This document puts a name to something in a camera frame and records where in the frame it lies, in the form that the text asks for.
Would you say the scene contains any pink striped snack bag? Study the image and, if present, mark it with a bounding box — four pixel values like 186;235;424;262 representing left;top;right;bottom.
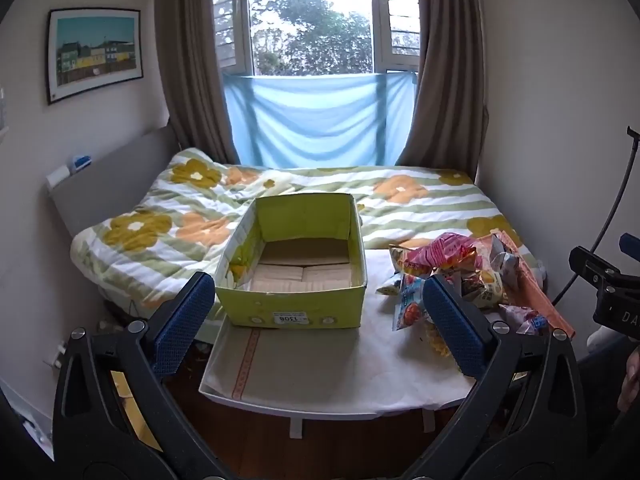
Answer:
400;232;480;276

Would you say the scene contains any person right hand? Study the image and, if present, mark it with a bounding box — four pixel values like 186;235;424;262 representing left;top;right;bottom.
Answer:
617;349;640;413

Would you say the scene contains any orange floral towel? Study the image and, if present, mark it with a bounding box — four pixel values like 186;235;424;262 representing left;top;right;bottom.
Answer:
491;229;576;339

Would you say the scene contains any blue orange snack pack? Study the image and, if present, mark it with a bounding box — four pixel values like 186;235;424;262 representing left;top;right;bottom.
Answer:
393;274;427;330

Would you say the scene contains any floral striped quilt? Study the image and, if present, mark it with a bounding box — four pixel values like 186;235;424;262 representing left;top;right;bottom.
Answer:
70;148;544;310

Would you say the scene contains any grey bed headboard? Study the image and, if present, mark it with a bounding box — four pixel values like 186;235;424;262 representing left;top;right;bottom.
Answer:
50;126;179;237

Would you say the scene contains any yellow-green cardboard box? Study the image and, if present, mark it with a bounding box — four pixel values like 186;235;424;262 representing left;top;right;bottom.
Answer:
214;193;368;330

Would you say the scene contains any right brown curtain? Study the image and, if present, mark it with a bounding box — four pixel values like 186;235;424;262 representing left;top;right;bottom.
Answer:
397;0;488;178

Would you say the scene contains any brown curtain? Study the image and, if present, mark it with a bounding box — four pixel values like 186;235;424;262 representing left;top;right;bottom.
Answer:
154;0;240;165
397;0;488;178

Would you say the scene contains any left brown curtain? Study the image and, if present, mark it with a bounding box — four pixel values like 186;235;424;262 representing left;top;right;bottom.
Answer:
154;0;240;165

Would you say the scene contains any light blue window cloth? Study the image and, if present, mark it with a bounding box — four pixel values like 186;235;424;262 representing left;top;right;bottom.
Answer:
224;72;416;169

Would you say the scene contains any framed building picture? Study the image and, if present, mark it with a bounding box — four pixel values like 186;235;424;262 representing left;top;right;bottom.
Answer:
46;6;143;105

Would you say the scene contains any black cable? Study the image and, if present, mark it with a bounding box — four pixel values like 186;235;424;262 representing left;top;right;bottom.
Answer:
552;127;640;306

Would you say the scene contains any window with white frame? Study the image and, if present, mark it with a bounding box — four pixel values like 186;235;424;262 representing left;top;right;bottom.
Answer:
212;0;421;77

